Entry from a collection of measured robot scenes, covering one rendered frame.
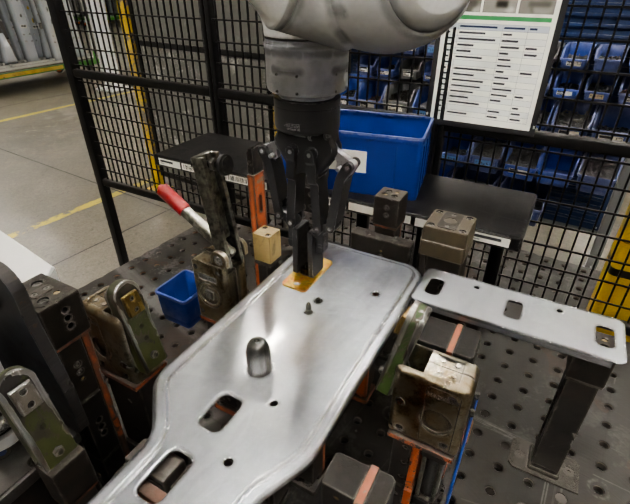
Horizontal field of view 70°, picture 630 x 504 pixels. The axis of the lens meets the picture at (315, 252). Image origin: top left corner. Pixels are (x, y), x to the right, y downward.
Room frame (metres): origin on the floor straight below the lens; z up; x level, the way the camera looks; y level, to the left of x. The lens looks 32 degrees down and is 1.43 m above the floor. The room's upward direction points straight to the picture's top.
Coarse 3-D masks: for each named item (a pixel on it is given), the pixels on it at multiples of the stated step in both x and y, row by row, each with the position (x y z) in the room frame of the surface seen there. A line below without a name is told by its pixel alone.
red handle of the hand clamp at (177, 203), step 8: (160, 192) 0.63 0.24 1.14; (168, 192) 0.63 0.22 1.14; (168, 200) 0.62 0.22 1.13; (176, 200) 0.62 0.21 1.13; (184, 200) 0.63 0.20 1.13; (176, 208) 0.62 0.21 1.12; (184, 208) 0.62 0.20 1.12; (184, 216) 0.61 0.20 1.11; (192, 216) 0.61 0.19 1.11; (192, 224) 0.61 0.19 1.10; (200, 224) 0.60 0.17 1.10; (200, 232) 0.60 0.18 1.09; (208, 232) 0.60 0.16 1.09; (208, 240) 0.59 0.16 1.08; (232, 248) 0.59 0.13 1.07; (232, 256) 0.58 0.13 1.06
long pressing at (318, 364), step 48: (288, 288) 0.57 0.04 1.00; (336, 288) 0.57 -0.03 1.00; (384, 288) 0.57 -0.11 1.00; (240, 336) 0.46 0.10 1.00; (288, 336) 0.46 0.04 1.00; (336, 336) 0.46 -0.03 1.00; (384, 336) 0.47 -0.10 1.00; (192, 384) 0.38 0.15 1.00; (240, 384) 0.38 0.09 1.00; (288, 384) 0.38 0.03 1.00; (336, 384) 0.38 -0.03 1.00; (192, 432) 0.31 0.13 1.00; (240, 432) 0.31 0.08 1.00; (288, 432) 0.31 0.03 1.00; (144, 480) 0.26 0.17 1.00; (192, 480) 0.26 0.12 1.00; (240, 480) 0.26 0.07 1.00; (288, 480) 0.26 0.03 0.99
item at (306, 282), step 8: (304, 264) 0.52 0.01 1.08; (328, 264) 0.54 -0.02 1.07; (304, 272) 0.51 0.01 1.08; (320, 272) 0.52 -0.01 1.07; (288, 280) 0.50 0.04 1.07; (296, 280) 0.50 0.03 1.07; (304, 280) 0.50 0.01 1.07; (312, 280) 0.50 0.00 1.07; (296, 288) 0.48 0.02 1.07; (304, 288) 0.48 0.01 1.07
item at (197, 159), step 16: (192, 160) 0.58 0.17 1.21; (208, 160) 0.60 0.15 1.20; (224, 160) 0.57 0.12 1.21; (208, 176) 0.58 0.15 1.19; (224, 176) 0.60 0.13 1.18; (208, 192) 0.57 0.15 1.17; (224, 192) 0.60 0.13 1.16; (208, 208) 0.58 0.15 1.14; (224, 208) 0.60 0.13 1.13; (208, 224) 0.58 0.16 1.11; (224, 224) 0.59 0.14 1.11; (224, 240) 0.57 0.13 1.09; (240, 256) 0.59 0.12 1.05
